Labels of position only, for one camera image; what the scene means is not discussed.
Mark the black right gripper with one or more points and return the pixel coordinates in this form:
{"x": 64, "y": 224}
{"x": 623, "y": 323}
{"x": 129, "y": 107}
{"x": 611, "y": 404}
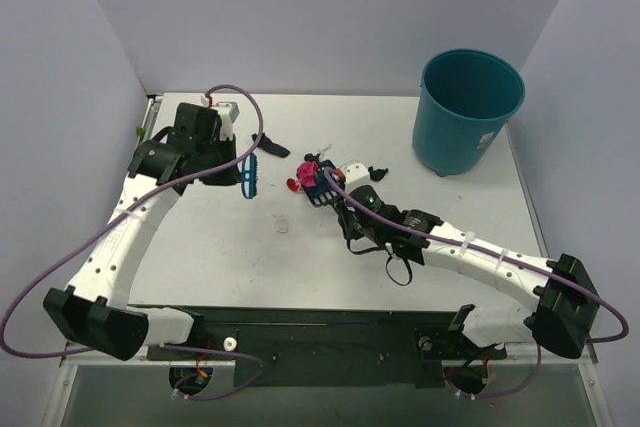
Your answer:
{"x": 329, "y": 187}

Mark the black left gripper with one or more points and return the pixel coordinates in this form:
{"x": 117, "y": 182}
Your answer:
{"x": 226, "y": 167}

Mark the blue brush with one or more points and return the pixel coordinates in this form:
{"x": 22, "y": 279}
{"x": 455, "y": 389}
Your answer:
{"x": 249, "y": 177}

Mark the black slotted scoop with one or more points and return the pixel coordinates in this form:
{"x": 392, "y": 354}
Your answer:
{"x": 321, "y": 194}

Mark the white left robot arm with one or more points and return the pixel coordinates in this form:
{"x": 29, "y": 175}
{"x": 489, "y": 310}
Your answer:
{"x": 93, "y": 310}

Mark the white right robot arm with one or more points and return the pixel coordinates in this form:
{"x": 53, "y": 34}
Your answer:
{"x": 555, "y": 305}

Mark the black paper scrap centre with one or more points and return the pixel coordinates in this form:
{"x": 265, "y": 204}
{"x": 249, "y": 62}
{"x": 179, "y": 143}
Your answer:
{"x": 377, "y": 174}

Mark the long black paper scrap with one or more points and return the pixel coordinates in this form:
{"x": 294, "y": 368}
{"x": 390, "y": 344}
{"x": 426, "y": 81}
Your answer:
{"x": 265, "y": 144}

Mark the white paper scrap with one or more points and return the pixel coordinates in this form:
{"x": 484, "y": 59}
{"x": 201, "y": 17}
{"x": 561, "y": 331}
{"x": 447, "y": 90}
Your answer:
{"x": 325, "y": 148}

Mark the magenta paper scrap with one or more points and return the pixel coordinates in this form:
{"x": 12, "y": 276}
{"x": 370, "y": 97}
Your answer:
{"x": 307, "y": 174}

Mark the red paper scrap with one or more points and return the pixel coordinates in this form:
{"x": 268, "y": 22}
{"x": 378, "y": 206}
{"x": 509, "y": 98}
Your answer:
{"x": 294, "y": 185}

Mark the clear plastic scrap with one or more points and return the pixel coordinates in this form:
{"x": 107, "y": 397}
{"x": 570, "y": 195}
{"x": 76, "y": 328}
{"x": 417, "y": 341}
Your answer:
{"x": 281, "y": 223}

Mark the teal plastic bin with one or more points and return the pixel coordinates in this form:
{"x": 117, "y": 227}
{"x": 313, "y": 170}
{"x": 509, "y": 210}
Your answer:
{"x": 466, "y": 98}

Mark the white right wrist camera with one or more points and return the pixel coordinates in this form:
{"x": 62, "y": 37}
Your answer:
{"x": 356, "y": 174}

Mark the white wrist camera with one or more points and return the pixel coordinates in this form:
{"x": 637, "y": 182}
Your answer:
{"x": 228, "y": 112}
{"x": 356, "y": 174}

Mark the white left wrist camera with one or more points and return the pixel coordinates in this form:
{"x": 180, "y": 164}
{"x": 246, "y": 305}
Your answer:
{"x": 228, "y": 112}

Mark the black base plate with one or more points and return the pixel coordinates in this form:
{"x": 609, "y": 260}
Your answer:
{"x": 334, "y": 348}

